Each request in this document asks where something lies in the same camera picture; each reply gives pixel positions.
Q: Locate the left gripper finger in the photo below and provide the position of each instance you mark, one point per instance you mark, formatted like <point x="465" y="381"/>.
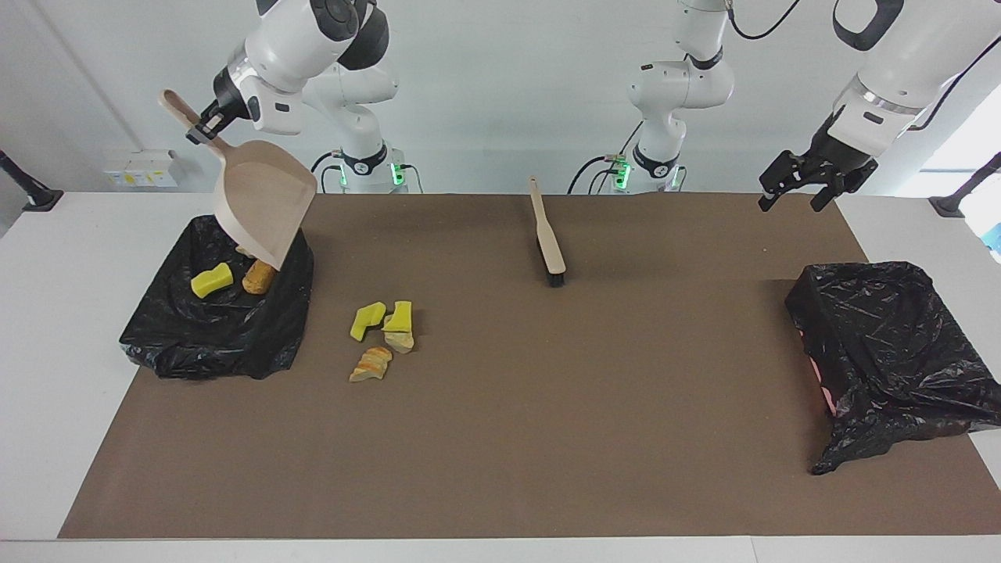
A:
<point x="856" y="180"/>
<point x="782" y="173"/>

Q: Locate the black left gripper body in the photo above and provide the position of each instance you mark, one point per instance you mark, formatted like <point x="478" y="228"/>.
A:
<point x="841" y="152"/>

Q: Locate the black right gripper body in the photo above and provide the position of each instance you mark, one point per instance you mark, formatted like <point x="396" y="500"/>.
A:
<point x="209" y="117"/>

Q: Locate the beige plastic dustpan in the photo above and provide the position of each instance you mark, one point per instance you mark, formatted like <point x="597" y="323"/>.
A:
<point x="262" y="195"/>

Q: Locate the yellow sponge chunk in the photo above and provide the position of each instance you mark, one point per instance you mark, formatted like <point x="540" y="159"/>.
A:
<point x="211" y="281"/>

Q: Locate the brown potato-shaped bread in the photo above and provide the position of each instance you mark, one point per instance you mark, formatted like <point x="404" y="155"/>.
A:
<point x="258" y="277"/>

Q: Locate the beige brush with black bristles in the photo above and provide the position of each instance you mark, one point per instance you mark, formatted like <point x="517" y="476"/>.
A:
<point x="547" y="234"/>

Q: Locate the notched yellow sponge piece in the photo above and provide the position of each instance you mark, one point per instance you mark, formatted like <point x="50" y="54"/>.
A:
<point x="366" y="320"/>

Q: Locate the yellow sponge with green base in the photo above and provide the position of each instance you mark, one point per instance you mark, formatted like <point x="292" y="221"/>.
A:
<point x="399" y="317"/>

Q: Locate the pale biscuit piece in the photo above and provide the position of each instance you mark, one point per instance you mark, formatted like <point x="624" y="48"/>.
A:
<point x="400" y="342"/>

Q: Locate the pointed striped croissant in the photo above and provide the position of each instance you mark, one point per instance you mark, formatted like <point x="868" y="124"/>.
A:
<point x="371" y="365"/>

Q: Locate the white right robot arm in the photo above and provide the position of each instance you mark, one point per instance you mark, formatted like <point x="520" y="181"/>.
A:
<point x="297" y="39"/>

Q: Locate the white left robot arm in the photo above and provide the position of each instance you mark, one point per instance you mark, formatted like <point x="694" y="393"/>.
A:
<point x="680" y="86"/>

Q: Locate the black plastic trash bag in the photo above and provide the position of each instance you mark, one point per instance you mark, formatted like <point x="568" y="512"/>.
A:
<point x="219" y="336"/>
<point x="884" y="352"/>

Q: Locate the pink bin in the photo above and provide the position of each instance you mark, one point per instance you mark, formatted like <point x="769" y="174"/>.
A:
<point x="825" y="395"/>

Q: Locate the light blue object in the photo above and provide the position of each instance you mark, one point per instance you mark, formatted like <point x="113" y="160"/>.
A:
<point x="995" y="242"/>

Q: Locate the brown paper table mat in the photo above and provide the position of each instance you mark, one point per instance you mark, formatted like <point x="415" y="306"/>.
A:
<point x="500" y="438"/>

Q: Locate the white wall socket box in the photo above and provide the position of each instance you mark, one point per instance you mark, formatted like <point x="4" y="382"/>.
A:
<point x="141" y="168"/>

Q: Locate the black camera stand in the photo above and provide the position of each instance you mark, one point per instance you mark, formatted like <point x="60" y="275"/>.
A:
<point x="950" y="205"/>
<point x="35" y="199"/>

